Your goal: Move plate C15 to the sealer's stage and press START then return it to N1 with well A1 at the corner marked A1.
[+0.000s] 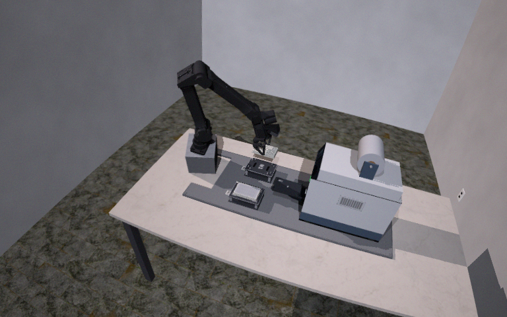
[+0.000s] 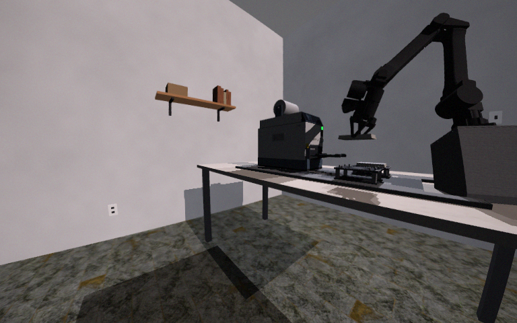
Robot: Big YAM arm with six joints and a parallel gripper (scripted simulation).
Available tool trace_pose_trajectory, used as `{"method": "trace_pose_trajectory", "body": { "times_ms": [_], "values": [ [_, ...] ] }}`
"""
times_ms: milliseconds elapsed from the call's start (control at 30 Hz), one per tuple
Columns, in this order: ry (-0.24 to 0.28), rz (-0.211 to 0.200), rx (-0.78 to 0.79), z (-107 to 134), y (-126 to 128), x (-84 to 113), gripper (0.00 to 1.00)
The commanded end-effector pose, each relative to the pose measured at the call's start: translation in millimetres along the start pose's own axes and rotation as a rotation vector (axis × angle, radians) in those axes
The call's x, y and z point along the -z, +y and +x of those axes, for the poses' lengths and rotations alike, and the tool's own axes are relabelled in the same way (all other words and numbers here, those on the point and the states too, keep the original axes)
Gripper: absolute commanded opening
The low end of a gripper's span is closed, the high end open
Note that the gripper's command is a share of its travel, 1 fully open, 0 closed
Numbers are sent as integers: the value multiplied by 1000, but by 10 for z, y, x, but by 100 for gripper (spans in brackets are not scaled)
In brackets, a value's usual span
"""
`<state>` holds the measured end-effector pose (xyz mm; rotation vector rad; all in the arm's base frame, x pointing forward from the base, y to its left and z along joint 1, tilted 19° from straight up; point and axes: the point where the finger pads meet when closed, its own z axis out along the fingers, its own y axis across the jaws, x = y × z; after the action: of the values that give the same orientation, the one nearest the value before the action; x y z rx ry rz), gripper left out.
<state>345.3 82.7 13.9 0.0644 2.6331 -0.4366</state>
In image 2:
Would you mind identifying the white well plate with black square wells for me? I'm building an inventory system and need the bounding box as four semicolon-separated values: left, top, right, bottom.
338;134;376;140

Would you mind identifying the white multi-well plate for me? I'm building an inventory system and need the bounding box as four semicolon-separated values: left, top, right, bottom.
356;162;387;167

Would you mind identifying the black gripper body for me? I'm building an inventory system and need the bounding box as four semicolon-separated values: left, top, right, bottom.
351;100;379;125

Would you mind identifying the light grey cylinder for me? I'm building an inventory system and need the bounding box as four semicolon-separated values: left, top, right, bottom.
273;100;299;115

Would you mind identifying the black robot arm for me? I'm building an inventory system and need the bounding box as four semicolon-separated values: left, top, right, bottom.
342;13;496;130

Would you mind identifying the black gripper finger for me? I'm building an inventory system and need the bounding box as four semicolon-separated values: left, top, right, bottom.
358;124;375;134
350;117;368;138

